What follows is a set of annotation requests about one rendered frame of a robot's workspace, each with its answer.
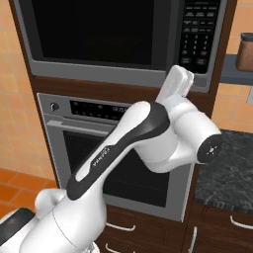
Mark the microwave door with dark window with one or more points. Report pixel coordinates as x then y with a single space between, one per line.
99 33

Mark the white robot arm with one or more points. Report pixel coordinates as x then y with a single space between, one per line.
99 184

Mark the dark oven knob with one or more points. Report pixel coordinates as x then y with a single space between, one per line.
54 106

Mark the microwave start button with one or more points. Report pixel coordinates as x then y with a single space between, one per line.
201 61

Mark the grey wall shelf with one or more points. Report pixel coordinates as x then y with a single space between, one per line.
234 70

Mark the brown wooden cupboard door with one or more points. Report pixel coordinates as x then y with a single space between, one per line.
210 242

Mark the grey microwave oven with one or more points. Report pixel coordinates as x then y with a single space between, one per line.
171 39

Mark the oven door with dark window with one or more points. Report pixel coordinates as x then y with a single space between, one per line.
138 187

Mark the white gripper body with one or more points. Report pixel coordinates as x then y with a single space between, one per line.
176 82

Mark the brown tall wooden cabinet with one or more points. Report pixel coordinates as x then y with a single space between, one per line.
82 85

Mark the grey built-in oven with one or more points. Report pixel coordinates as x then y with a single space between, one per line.
82 131

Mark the brown wooden drawer front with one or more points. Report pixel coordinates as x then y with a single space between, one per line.
219 217
154 227

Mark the brown jar with dark lid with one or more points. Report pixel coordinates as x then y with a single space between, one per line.
245 54

